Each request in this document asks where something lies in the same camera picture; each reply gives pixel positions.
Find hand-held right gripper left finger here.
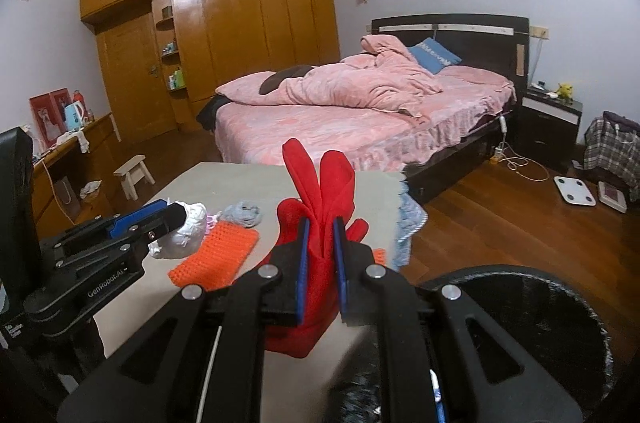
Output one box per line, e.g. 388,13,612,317
59,218,313,423

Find wooden desk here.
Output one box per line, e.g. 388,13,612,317
30,113,121,229

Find red glove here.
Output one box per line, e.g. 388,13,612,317
264,137,371,360

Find small wooden stool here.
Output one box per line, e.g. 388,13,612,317
113,155,156,201

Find pink and white scale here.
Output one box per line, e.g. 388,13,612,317
598,180,629,214

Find light blue kettle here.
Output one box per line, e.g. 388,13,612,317
63,100,88,130

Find white bathroom scale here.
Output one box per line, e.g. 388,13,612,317
553,175,598,207

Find dark wooden bed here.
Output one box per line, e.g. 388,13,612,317
197,14,530,204

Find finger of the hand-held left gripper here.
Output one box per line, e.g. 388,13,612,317
52,202,188,275
40,199,168,250

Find black cloth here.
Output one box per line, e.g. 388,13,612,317
196,95,232,131

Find light blue quilted cloth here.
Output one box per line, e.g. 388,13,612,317
392,180,429,271

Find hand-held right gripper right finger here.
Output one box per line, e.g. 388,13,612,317
331,217,583,423

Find black lined trash bin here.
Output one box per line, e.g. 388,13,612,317
340,265,615,423

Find pink pillow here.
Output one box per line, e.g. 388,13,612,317
440,65,516,88

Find wooden wardrobe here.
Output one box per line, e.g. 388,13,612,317
79,0,342,144

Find pink duvet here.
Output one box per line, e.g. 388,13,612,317
215,34,445,118

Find dark nightstand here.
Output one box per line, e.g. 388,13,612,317
517,85,584,161

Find plaid cloth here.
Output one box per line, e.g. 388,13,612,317
584,115,640,188

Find white floor cable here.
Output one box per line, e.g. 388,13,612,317
492,142,551,182

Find red photo frame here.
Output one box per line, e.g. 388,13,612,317
29,88,71,144

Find blue pillow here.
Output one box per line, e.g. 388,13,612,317
407,38,463,76

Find grey cloth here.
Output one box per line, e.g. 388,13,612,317
220,200,263,229

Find white plastic bag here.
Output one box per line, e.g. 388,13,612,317
149,202,208,260

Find beige tablecloth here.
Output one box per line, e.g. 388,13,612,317
92,162,408,423

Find pink bed sheet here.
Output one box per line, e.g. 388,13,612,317
215,68,517,171

